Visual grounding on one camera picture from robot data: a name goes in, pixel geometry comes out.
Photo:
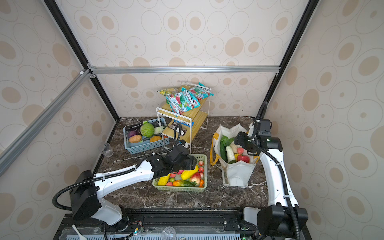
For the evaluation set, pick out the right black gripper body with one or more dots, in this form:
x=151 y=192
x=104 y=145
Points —
x=246 y=141

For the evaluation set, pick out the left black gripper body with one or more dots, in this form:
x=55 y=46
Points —
x=186 y=164

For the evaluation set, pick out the red pepper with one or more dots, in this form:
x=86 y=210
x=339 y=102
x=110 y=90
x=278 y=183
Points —
x=243 y=158

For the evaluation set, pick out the green plastic fruit basket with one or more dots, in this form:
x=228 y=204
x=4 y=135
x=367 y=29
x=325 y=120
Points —
x=199 y=157

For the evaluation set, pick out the beige round melon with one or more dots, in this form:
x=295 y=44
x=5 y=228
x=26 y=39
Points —
x=234 y=148

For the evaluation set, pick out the leafy green vegetable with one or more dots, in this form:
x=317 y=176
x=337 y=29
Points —
x=226 y=141

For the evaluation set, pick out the white radish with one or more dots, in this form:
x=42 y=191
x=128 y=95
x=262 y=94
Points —
x=230 y=155

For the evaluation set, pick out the green cucumber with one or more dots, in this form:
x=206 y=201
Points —
x=223 y=152

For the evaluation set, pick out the white grocery tote bag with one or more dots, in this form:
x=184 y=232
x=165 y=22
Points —
x=237 y=174

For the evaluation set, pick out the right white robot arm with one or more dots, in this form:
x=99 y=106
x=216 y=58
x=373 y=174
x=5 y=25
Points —
x=276 y=180

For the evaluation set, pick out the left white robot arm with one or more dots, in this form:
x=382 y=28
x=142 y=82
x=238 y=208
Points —
x=86 y=197

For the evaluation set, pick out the yellow green snack bag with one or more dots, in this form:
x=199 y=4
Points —
x=168 y=91

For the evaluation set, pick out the teal pink snack bag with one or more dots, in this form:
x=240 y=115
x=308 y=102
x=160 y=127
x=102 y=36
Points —
x=200 y=92

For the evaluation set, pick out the green orange papaya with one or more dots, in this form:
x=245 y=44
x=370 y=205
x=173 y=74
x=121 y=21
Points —
x=183 y=183

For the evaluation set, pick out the small pink peach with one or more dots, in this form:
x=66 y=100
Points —
x=240 y=151

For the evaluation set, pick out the dark snack bar packet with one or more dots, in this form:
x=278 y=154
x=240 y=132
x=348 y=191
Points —
x=174 y=126

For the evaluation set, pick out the blue plastic vegetable basket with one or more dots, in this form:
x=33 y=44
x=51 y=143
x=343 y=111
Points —
x=145 y=144

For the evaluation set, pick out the green cabbage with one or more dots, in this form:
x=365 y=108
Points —
x=147 y=130

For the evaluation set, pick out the orange brown potato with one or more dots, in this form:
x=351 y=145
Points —
x=135 y=139

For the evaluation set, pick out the purple round vegetable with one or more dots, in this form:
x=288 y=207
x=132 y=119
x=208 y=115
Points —
x=132 y=133

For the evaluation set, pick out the clear plastic cup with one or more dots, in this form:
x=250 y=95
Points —
x=106 y=150

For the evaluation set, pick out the white wire wooden shelf rack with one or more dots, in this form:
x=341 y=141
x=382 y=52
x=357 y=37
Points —
x=192 y=121

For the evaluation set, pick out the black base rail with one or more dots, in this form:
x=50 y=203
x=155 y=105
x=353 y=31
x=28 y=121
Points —
x=200 y=221

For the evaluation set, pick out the horizontal aluminium frame bar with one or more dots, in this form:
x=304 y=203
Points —
x=178 y=70

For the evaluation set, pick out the diagonal aluminium frame bar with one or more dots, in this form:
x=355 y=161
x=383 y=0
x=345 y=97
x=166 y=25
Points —
x=25 y=138

